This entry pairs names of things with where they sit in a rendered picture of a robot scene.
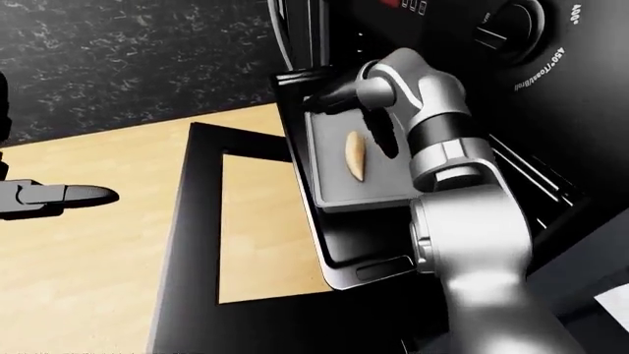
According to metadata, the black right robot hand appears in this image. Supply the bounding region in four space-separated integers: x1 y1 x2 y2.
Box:
300 59 402 160

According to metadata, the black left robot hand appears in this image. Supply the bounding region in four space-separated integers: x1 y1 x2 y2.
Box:
0 179 121 222

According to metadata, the red oven display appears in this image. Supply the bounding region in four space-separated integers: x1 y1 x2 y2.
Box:
382 0 429 12

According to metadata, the open oven door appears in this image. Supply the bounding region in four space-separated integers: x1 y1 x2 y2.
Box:
144 121 451 354

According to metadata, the black oven rack silver rim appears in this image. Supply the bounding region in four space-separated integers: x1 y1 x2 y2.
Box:
268 65 431 292

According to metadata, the black round oven knob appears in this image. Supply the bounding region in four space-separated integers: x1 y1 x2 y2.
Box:
470 0 547 68

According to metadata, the black toaster oven body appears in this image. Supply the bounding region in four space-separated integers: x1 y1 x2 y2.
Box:
264 0 629 354

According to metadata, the tan bread piece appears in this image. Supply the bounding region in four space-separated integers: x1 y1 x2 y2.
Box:
344 130 368 183

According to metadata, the grey baking tray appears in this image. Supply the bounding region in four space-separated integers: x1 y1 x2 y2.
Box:
303 109 425 214

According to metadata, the white flat object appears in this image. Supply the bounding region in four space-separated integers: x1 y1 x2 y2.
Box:
593 282 629 335

